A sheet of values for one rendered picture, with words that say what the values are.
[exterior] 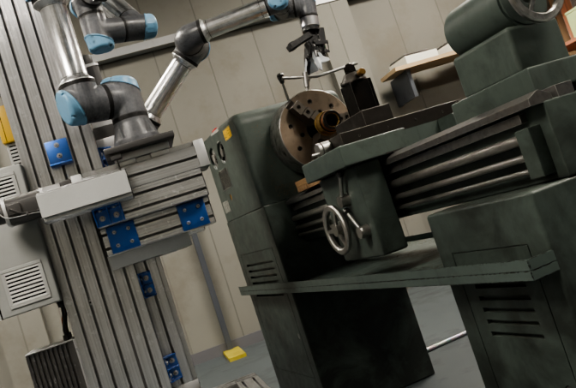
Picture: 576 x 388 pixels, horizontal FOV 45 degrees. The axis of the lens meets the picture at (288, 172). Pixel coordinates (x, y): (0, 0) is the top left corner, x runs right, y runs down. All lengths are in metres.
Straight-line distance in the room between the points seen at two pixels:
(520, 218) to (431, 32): 4.74
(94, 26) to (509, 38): 1.13
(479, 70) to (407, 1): 4.45
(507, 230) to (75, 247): 1.46
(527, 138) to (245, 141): 1.51
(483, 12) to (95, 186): 1.18
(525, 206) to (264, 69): 4.34
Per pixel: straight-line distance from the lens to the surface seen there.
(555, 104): 1.51
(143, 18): 2.16
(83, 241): 2.44
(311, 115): 2.66
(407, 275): 1.80
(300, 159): 2.68
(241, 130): 2.80
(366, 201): 1.96
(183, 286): 5.35
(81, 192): 2.14
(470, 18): 1.73
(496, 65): 1.67
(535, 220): 1.45
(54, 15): 2.37
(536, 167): 1.51
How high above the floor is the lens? 0.77
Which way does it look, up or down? 4 degrees up
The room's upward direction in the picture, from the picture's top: 18 degrees counter-clockwise
